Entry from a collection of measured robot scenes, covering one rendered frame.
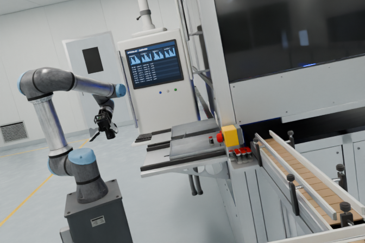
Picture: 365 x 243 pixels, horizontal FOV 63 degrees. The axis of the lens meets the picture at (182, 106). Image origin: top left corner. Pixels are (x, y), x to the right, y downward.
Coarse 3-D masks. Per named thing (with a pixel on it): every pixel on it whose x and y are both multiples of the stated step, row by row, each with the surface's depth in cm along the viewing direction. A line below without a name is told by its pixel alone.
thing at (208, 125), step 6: (204, 120) 198; (210, 120) 198; (174, 126) 198; (180, 126) 198; (186, 126) 198; (192, 126) 199; (198, 126) 197; (204, 126) 194; (210, 126) 191; (216, 126) 188; (174, 132) 194; (180, 132) 191; (186, 132) 188; (192, 132) 173; (198, 132) 173; (204, 132) 173; (174, 138) 173
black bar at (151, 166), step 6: (222, 150) 138; (192, 156) 138; (198, 156) 138; (204, 156) 138; (210, 156) 138; (162, 162) 139; (168, 162) 138; (174, 162) 138; (180, 162) 138; (186, 162) 138; (144, 168) 138; (150, 168) 138; (156, 168) 138
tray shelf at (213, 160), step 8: (152, 136) 198; (160, 136) 193; (168, 136) 189; (152, 152) 163; (160, 152) 160; (168, 152) 158; (144, 160) 154; (152, 160) 151; (160, 160) 149; (168, 160) 146; (200, 160) 137; (208, 160) 135; (216, 160) 135; (224, 160) 135; (160, 168) 138; (168, 168) 136; (176, 168) 135; (184, 168) 135; (144, 176) 136
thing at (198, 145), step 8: (200, 136) 165; (208, 136) 165; (176, 144) 165; (184, 144) 165; (192, 144) 162; (200, 144) 159; (208, 144) 156; (216, 144) 154; (176, 152) 154; (184, 152) 152; (192, 152) 139; (200, 152) 139; (208, 152) 140
